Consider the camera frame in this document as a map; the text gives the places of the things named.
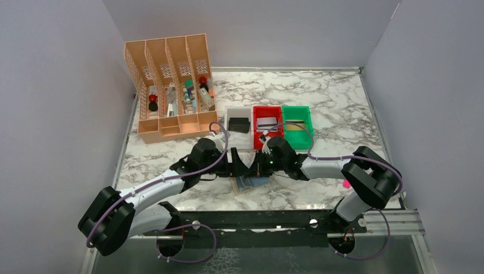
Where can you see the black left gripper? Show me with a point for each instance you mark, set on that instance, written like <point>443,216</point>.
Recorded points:
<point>233,165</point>

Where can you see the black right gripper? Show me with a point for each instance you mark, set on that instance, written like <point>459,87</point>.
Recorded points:
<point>258,166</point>

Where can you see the white credit card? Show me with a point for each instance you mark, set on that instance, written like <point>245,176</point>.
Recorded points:
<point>266,124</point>

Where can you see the dark grey card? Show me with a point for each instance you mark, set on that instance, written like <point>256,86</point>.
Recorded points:
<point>238,122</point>

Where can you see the black chip card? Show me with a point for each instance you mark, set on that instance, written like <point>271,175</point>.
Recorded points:
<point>242,128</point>

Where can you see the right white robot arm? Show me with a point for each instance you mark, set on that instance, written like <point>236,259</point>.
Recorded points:
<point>373,179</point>

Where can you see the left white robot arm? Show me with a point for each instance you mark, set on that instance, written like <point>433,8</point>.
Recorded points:
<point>111,218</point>

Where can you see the gold striped card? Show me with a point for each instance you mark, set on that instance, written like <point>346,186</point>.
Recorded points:
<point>295,125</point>

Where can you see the green plastic bin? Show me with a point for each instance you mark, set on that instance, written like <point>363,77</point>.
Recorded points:
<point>297,137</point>

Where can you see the white plastic bin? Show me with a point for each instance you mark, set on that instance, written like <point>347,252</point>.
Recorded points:
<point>239,140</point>

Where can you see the red plastic bin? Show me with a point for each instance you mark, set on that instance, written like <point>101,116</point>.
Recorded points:
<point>274,113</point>

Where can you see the light blue stapler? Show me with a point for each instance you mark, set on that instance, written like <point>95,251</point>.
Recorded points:
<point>172,109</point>

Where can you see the grey staples box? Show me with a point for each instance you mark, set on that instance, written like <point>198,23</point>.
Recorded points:
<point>207,99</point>

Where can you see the blue highlighter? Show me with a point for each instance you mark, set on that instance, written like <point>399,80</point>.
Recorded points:
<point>194,105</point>

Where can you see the green white glue stick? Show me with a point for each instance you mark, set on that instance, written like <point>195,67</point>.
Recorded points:
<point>186,95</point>

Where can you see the pink marker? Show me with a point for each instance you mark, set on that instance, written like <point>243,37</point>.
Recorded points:
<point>346,184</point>

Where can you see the red black stamp left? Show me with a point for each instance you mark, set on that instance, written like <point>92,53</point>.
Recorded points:
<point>153,103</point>

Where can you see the red black stamp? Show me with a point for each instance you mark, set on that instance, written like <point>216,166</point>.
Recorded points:
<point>153,103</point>
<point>203,83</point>

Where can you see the red black stamp right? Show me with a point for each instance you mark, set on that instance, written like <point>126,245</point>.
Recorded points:
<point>203,83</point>

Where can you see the peach plastic desk organizer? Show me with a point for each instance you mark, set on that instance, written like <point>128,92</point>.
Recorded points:
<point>161,66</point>

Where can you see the black mounting rail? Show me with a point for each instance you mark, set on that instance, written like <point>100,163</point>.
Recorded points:
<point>260,229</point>

